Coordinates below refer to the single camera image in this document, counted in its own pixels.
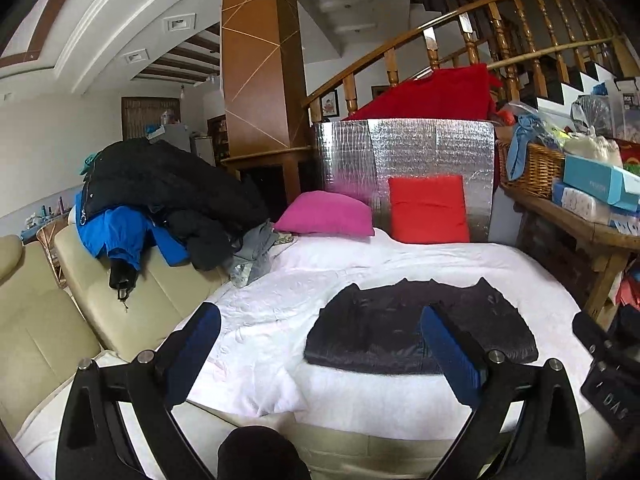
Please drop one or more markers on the white refrigerator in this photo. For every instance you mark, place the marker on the white refrigerator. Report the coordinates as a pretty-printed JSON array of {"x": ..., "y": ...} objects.
[{"x": 175, "y": 137}]

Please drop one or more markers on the pink pillow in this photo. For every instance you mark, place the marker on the pink pillow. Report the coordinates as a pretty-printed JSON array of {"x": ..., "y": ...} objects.
[{"x": 325, "y": 215}]

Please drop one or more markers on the red pillow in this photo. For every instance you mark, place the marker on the red pillow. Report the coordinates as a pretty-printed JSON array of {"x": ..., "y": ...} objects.
[{"x": 425, "y": 210}]

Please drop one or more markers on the blue cloth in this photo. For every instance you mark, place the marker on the blue cloth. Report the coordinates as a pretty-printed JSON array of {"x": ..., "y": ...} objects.
[{"x": 520, "y": 145}]

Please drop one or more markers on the silver foil panel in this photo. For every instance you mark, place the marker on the silver foil panel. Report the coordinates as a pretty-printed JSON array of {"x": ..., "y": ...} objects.
[{"x": 425, "y": 145}]

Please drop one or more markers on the red cloth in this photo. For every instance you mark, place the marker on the red cloth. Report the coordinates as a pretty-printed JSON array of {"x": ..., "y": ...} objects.
[{"x": 435, "y": 95}]

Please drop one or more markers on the teal cardboard box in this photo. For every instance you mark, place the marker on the teal cardboard box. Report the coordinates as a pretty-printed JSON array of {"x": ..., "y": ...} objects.
[{"x": 600, "y": 180}]

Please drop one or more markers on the stack of orange cloths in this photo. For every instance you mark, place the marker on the stack of orange cloths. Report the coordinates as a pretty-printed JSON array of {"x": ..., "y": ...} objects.
[{"x": 630, "y": 292}]

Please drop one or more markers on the black quilted jacket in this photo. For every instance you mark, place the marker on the black quilted jacket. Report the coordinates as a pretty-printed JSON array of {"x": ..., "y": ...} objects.
[{"x": 370, "y": 330}]

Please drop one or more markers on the wicker basket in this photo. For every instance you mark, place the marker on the wicker basket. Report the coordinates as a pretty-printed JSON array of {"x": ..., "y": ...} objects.
[{"x": 540, "y": 170}]

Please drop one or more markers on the white bed blanket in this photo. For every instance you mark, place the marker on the white bed blanket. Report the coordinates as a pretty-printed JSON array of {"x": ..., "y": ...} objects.
[{"x": 300, "y": 280}]

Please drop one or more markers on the wooden side table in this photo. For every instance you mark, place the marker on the wooden side table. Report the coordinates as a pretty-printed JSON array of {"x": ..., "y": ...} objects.
[{"x": 600, "y": 240}]

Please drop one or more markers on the white tissue pack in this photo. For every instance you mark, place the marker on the white tissue pack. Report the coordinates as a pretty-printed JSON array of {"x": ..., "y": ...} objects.
[{"x": 580, "y": 205}]

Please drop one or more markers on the grey garment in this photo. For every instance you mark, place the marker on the grey garment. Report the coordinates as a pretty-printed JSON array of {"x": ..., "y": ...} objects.
[{"x": 250, "y": 255}]

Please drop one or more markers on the pile of dark clothes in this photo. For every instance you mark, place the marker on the pile of dark clothes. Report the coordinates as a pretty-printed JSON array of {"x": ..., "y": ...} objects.
[{"x": 165, "y": 180}]

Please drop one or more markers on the wooden stair railing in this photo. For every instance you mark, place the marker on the wooden stair railing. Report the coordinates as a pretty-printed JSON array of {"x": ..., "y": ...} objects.
[{"x": 431, "y": 50}]

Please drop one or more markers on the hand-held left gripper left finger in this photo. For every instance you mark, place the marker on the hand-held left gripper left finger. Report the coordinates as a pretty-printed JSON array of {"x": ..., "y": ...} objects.
[{"x": 195, "y": 355}]

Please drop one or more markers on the beige sofa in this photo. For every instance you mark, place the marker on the beige sofa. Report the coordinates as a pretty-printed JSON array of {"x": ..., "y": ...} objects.
[{"x": 50, "y": 310}]

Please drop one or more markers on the clear plastic storage box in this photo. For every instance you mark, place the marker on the clear plastic storage box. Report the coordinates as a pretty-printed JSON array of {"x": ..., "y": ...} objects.
[{"x": 627, "y": 110}]

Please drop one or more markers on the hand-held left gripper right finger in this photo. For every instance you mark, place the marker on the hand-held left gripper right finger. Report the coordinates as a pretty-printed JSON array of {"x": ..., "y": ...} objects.
[{"x": 450, "y": 360}]

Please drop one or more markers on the blue jacket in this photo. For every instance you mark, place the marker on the blue jacket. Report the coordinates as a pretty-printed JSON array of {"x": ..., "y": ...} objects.
[{"x": 115, "y": 235}]

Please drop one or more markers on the brown wooden column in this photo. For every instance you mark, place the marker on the brown wooden column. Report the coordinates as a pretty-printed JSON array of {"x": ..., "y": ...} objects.
[{"x": 260, "y": 60}]

